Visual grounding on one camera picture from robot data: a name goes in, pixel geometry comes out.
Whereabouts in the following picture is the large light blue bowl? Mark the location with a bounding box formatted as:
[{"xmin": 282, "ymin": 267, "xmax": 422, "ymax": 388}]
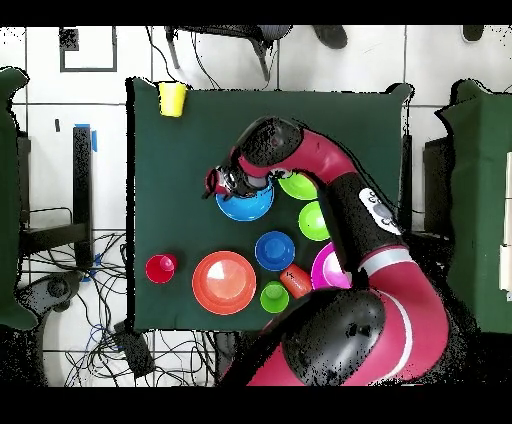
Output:
[{"xmin": 214, "ymin": 181, "xmax": 276, "ymax": 222}]

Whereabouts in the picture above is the large green bowl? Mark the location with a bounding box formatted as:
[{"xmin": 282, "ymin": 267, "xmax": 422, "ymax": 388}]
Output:
[{"xmin": 277, "ymin": 171, "xmax": 319, "ymax": 201}]

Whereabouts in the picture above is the yellow cup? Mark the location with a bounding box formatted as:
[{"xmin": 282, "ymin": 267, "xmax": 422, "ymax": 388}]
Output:
[{"xmin": 157, "ymin": 81, "xmax": 188, "ymax": 118}]

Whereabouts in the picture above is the small dark blue bowl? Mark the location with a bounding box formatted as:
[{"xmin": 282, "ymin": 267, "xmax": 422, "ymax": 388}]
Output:
[{"xmin": 254, "ymin": 230, "xmax": 296, "ymax": 272}]

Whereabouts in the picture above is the orange bowl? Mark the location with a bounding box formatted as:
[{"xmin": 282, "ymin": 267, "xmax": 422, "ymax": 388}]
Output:
[{"xmin": 191, "ymin": 250, "xmax": 258, "ymax": 316}]

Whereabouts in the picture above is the orange cup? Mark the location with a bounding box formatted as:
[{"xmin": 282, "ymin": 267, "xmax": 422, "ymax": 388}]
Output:
[{"xmin": 279, "ymin": 263, "xmax": 313, "ymax": 300}]

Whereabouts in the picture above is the dark green table cloth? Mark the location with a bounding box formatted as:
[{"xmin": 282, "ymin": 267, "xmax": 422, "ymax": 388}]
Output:
[{"xmin": 126, "ymin": 77, "xmax": 413, "ymax": 333}]

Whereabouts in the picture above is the red cup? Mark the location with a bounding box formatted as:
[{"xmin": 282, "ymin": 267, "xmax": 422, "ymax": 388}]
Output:
[{"xmin": 144, "ymin": 252, "xmax": 179, "ymax": 285}]

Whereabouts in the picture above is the small green bowl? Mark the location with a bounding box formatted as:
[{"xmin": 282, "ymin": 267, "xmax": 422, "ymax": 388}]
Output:
[{"xmin": 297, "ymin": 200, "xmax": 331, "ymax": 242}]

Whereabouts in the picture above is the green cup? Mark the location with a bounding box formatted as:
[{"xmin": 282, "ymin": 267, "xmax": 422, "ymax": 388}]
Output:
[{"xmin": 259, "ymin": 280, "xmax": 290, "ymax": 314}]

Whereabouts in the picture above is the large pink bowl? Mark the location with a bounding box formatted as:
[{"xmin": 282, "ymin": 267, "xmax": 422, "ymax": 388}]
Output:
[{"xmin": 310, "ymin": 241, "xmax": 353, "ymax": 291}]

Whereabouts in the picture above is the black mesh chair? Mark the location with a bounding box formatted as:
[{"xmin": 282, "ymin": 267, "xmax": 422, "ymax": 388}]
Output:
[{"xmin": 164, "ymin": 24, "xmax": 293, "ymax": 83}]

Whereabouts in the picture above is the black power strip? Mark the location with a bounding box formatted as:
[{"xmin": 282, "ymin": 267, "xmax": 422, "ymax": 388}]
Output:
[{"xmin": 113, "ymin": 321, "xmax": 156, "ymax": 378}]

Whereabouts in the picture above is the black chair base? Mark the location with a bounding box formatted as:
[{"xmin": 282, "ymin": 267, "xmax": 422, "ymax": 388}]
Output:
[{"xmin": 17, "ymin": 271, "xmax": 85, "ymax": 321}]

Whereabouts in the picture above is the green cloth side table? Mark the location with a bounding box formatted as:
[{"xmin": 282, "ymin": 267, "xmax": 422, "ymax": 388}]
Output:
[
  {"xmin": 0, "ymin": 66, "xmax": 39, "ymax": 331},
  {"xmin": 435, "ymin": 78, "xmax": 512, "ymax": 335}
]

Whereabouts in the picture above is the black metal frame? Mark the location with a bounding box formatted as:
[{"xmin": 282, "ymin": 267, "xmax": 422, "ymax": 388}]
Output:
[{"xmin": 17, "ymin": 125, "xmax": 95, "ymax": 269}]

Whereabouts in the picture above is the bundle of floor cables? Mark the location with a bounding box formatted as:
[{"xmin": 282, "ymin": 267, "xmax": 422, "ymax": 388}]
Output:
[{"xmin": 19, "ymin": 231, "xmax": 217, "ymax": 387}]

